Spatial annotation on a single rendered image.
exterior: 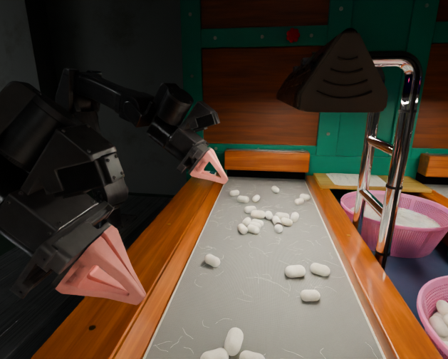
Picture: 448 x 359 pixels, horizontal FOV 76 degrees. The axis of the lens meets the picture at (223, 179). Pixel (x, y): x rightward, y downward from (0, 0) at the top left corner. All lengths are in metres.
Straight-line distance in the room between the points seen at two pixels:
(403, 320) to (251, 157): 0.71
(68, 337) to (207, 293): 0.20
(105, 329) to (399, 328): 0.38
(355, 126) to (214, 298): 0.82
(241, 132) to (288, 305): 0.73
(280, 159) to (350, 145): 0.26
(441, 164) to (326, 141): 0.37
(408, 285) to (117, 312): 0.57
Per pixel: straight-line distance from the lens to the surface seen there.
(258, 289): 0.52
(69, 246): 0.28
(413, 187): 1.07
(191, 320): 0.47
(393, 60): 0.55
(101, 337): 0.44
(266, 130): 1.09
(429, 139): 1.23
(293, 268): 0.55
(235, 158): 1.04
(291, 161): 1.04
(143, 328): 0.45
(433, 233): 0.82
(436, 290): 0.60
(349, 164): 1.14
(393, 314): 0.50
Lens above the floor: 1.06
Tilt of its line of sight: 17 degrees down
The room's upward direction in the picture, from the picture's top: straight up
